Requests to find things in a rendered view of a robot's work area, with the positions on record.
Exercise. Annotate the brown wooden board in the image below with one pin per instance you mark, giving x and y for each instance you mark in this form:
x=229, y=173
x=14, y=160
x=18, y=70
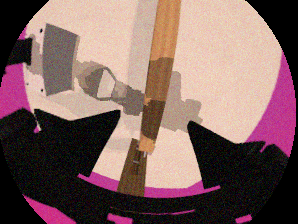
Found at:
x=161, y=58

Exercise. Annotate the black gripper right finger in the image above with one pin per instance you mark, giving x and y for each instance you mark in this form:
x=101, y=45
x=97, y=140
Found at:
x=217, y=156

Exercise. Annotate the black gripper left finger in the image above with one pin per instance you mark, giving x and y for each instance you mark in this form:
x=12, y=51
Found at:
x=83, y=139

